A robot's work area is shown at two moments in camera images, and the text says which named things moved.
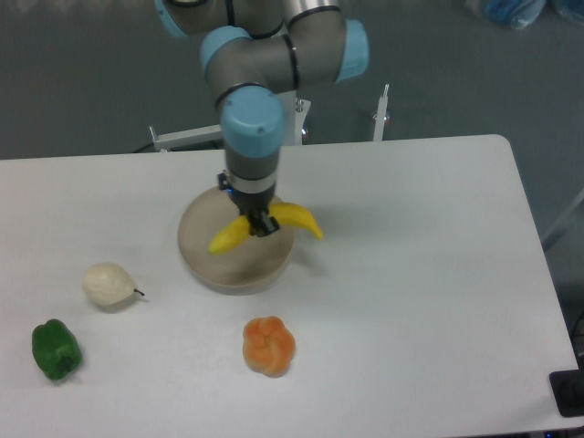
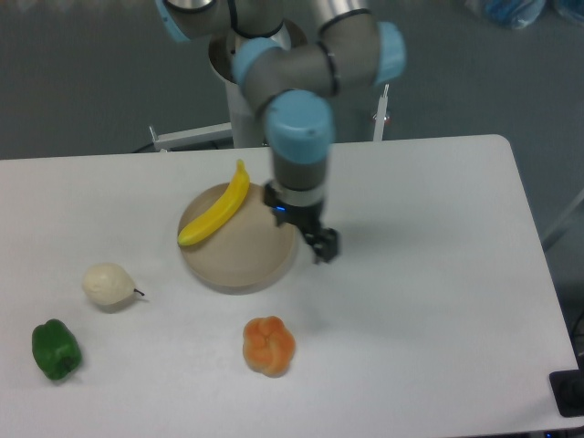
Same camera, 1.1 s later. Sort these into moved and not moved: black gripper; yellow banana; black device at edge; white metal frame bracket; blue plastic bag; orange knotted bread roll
Moved: yellow banana; black gripper
Not moved: black device at edge; orange knotted bread roll; white metal frame bracket; blue plastic bag
